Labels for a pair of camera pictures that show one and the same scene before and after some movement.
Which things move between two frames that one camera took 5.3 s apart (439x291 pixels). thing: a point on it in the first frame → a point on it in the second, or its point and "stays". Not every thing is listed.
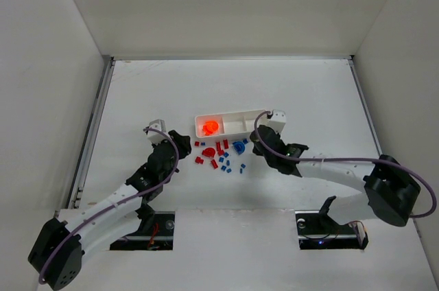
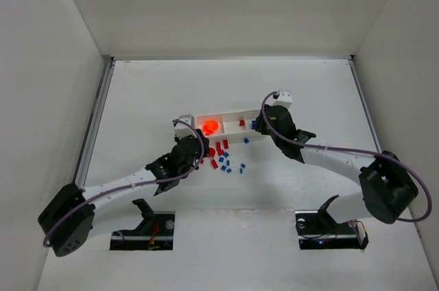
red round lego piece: x=208 y=152 stays
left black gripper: x=175 y=145 → x=201 y=142
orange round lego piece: x=210 y=127 stays
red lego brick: x=214 y=164 stays
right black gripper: x=265 y=136 → x=266 y=118
